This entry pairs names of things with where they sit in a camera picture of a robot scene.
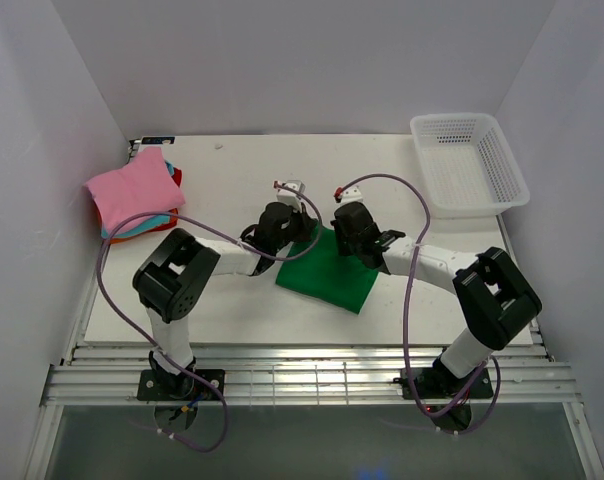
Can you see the green t shirt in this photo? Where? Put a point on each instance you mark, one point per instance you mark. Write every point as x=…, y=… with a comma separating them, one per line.
x=342, y=281

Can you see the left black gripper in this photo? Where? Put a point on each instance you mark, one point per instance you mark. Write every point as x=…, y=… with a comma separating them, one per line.
x=307, y=224

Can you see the orange folded t shirt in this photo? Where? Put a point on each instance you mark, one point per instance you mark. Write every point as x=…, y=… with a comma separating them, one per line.
x=151, y=224

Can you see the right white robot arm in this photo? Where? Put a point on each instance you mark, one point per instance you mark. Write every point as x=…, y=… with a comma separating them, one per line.
x=496, y=300

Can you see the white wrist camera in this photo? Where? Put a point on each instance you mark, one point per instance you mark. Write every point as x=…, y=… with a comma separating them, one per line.
x=343, y=195
x=288, y=193

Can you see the pink folded t shirt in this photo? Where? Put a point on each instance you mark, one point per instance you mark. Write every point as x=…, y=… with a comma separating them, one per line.
x=145, y=184

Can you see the white plastic basket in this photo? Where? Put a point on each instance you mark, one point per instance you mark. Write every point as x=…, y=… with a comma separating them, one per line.
x=467, y=165

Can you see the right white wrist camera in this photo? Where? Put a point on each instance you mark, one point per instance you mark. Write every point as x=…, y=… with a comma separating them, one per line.
x=343, y=195

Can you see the light blue folded t shirt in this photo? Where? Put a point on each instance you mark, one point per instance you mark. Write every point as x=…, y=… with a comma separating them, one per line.
x=152, y=224

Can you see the red folded t shirt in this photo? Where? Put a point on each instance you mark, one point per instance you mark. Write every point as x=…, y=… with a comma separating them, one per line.
x=177, y=176

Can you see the blue label sticker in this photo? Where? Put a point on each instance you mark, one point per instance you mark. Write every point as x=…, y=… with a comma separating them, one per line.
x=157, y=140

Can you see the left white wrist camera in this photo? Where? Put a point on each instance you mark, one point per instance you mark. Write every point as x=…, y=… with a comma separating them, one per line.
x=288, y=193

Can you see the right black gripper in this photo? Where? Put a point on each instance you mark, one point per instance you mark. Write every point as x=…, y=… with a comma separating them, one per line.
x=342, y=249

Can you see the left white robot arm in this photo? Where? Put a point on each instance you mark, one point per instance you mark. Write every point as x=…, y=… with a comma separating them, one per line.
x=172, y=279

